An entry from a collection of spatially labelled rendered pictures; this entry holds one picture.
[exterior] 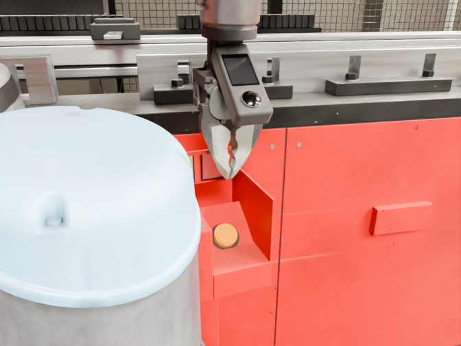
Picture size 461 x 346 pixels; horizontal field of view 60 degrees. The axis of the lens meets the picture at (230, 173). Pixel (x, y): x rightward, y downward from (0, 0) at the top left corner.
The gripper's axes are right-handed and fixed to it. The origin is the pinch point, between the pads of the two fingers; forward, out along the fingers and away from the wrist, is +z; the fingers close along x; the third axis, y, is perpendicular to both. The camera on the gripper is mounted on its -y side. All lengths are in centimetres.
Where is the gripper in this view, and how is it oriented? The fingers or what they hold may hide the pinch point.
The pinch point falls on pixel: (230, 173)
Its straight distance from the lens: 57.9
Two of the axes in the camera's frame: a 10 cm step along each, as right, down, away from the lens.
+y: -3.5, -4.4, 8.3
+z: -0.3, 8.9, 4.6
